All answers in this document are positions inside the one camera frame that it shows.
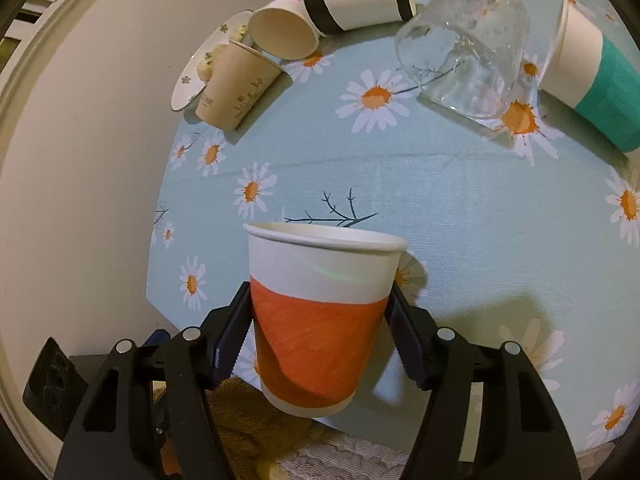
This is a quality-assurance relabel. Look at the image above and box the teal white paper cup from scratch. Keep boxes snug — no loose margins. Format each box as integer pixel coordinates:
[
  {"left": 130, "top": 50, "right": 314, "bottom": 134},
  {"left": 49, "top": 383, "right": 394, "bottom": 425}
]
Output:
[{"left": 540, "top": 1, "right": 639, "bottom": 164}]

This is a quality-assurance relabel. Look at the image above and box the orange white paper cup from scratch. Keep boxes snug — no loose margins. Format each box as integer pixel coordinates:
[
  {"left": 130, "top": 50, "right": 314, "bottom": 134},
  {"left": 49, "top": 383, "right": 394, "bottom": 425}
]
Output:
[{"left": 244, "top": 222, "right": 408, "bottom": 418}]

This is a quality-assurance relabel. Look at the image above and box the beige kraft paper cup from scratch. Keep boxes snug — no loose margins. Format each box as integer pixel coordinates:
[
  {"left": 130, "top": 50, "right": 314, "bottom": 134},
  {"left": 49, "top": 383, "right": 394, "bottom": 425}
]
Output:
[{"left": 195, "top": 40, "right": 283, "bottom": 131}]

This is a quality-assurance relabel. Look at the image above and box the floral bowl with snacks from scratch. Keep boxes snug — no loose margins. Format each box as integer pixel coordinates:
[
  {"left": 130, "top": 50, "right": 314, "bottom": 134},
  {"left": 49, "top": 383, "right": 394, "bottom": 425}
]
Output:
[{"left": 170, "top": 10, "right": 253, "bottom": 112}]

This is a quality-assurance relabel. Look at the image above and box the clear glass cup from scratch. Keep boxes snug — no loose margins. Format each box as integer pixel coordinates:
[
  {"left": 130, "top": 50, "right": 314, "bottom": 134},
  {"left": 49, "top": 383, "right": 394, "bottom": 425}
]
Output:
[{"left": 395, "top": 0, "right": 529, "bottom": 119}]

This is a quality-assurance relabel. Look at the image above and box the pink paper cup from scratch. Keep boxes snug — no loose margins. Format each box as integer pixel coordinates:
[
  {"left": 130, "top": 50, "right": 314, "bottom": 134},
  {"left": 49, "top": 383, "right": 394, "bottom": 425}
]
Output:
[{"left": 248, "top": 0, "right": 320, "bottom": 61}]

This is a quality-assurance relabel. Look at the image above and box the brown fluffy rug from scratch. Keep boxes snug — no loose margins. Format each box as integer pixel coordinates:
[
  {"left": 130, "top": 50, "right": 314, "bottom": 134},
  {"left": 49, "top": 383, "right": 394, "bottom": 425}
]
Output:
[{"left": 152, "top": 376, "right": 327, "bottom": 480}]

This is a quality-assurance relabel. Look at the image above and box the daisy print blue tablecloth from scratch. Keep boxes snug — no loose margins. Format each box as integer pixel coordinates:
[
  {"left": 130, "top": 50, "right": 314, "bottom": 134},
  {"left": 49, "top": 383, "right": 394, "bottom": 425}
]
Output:
[{"left": 146, "top": 0, "right": 639, "bottom": 451}]

